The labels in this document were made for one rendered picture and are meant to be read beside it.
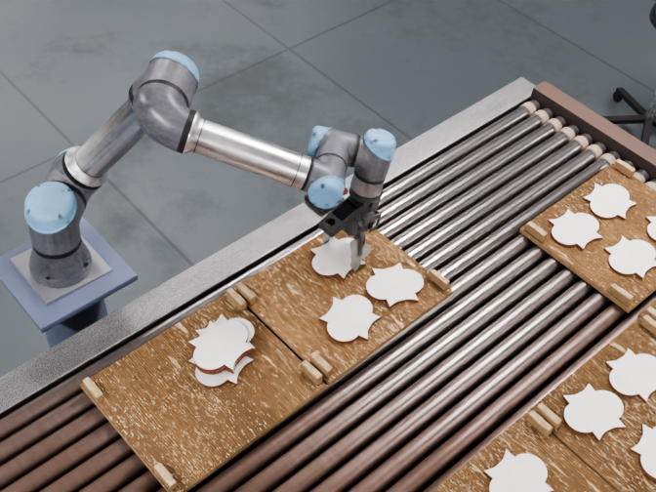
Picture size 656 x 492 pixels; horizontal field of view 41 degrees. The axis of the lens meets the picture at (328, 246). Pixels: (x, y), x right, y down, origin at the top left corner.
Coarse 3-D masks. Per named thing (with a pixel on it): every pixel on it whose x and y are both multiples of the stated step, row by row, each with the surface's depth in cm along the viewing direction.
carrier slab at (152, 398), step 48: (192, 336) 201; (96, 384) 191; (144, 384) 191; (192, 384) 192; (240, 384) 193; (288, 384) 193; (144, 432) 183; (192, 432) 184; (240, 432) 184; (192, 480) 177
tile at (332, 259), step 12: (336, 240) 221; (348, 240) 221; (312, 252) 219; (324, 252) 218; (336, 252) 218; (348, 252) 218; (312, 264) 216; (324, 264) 216; (336, 264) 216; (348, 264) 216; (360, 264) 216; (324, 276) 214
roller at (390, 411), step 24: (552, 288) 218; (528, 312) 214; (480, 336) 207; (456, 360) 202; (432, 384) 198; (384, 408) 192; (408, 408) 194; (360, 432) 188; (336, 456) 184; (288, 480) 180; (312, 480) 181
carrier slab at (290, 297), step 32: (288, 256) 218; (384, 256) 220; (256, 288) 211; (288, 288) 212; (320, 288) 212; (352, 288) 213; (448, 288) 214; (288, 320) 205; (384, 320) 206; (416, 320) 209; (320, 352) 199; (352, 352) 200
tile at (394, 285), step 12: (372, 276) 214; (384, 276) 214; (396, 276) 214; (408, 276) 214; (420, 276) 215; (372, 288) 211; (384, 288) 212; (396, 288) 212; (408, 288) 212; (420, 288) 212; (384, 300) 210; (396, 300) 209; (408, 300) 210
